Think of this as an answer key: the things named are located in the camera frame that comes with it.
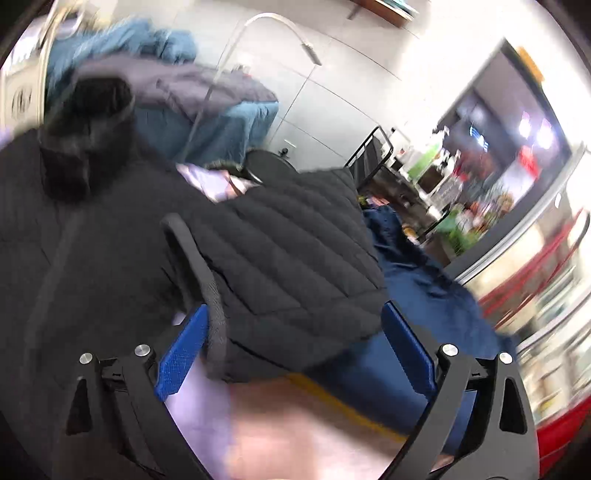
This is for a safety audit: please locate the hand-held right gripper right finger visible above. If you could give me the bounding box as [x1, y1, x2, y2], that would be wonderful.
[379, 301, 541, 480]

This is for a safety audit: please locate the glass door with red frame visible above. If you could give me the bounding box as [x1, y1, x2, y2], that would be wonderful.
[455, 143, 591, 476]

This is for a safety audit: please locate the blue laundry bin with clothes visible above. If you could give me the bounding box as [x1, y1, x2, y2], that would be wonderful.
[46, 18, 280, 167]

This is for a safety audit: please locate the white appliance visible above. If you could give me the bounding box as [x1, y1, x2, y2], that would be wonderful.
[0, 0, 88, 134]

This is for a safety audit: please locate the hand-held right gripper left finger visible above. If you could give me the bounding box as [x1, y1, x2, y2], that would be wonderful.
[53, 304, 213, 480]

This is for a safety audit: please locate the wooden wall shelf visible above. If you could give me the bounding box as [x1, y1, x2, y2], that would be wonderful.
[346, 0, 419, 21]

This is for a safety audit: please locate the black metal rack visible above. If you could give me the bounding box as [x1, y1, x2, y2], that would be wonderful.
[344, 126, 395, 185]

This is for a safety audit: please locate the grey purple jacket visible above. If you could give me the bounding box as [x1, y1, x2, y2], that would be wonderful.
[78, 55, 278, 121]

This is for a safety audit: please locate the white arc floor lamp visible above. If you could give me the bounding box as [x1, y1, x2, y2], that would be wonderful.
[185, 13, 324, 158]

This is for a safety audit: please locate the cluttered counter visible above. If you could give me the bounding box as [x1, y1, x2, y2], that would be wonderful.
[392, 124, 518, 254]

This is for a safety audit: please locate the black puffer jacket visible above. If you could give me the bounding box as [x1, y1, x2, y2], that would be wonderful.
[0, 76, 389, 480]

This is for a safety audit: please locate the navy blue cloth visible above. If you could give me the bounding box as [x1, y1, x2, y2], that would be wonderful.
[295, 203, 518, 462]

